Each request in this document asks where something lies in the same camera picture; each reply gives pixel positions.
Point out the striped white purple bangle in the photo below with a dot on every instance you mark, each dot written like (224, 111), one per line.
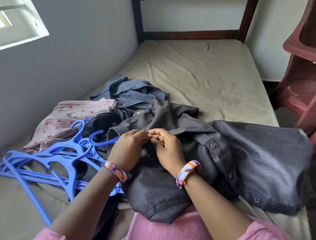
(187, 173)

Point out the person's right hand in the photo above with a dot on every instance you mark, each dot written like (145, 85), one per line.
(168, 151)

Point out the maroon plastic chair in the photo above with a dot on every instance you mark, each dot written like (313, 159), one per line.
(298, 84)

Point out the bed with beige sheet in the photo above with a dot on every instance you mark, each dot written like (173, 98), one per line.
(212, 74)

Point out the white framed window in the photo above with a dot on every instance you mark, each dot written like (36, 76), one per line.
(19, 29)

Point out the person's left hand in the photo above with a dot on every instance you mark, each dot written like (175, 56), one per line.
(126, 151)

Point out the person's left forearm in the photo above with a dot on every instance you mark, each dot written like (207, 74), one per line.
(84, 207)

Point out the blue striped shirt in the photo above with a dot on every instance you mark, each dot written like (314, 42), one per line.
(128, 91)

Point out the dark wooden bed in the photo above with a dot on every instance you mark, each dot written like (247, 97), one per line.
(192, 34)

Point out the person's right forearm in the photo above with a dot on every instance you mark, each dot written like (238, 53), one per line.
(217, 212)

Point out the striped orange purple bangle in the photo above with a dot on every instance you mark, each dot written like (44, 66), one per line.
(116, 170)

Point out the pink floral striped garment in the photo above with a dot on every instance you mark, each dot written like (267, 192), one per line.
(64, 118)

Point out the grey button shirt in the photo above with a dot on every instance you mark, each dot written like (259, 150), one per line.
(256, 158)

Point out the pile of blue hangers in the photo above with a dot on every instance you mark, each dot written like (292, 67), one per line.
(54, 153)

